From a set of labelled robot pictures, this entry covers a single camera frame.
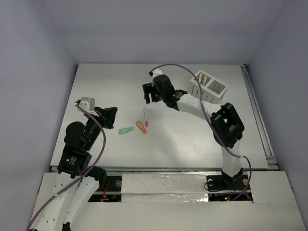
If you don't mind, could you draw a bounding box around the green utility knife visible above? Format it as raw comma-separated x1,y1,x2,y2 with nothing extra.
118,126,135,135

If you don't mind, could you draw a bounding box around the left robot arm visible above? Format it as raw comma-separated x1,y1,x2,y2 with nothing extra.
27,103,117,231

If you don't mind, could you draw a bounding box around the white foam front block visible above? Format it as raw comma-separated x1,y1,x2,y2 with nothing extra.
121,173,208,203

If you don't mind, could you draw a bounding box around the yellow capped white marker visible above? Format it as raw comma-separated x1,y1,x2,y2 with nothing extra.
204,75,209,85

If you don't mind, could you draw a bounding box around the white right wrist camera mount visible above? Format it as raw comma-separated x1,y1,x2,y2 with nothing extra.
149,68,163,78

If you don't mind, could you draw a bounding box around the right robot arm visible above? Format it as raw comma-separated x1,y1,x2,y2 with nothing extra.
142,75,244,192

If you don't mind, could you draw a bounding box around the white slotted organizer box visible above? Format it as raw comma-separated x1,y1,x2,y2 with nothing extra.
187,70,229,104

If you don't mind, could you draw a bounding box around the aluminium side rail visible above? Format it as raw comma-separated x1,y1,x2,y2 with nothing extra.
241,64,280,171

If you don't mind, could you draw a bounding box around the orange utility knife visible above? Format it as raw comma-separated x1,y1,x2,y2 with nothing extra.
135,121,147,134

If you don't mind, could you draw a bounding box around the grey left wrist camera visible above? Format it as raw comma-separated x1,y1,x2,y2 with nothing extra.
74,97,95,112

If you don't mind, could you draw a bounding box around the purple capped white marker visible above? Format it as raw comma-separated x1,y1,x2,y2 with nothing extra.
143,107,149,128

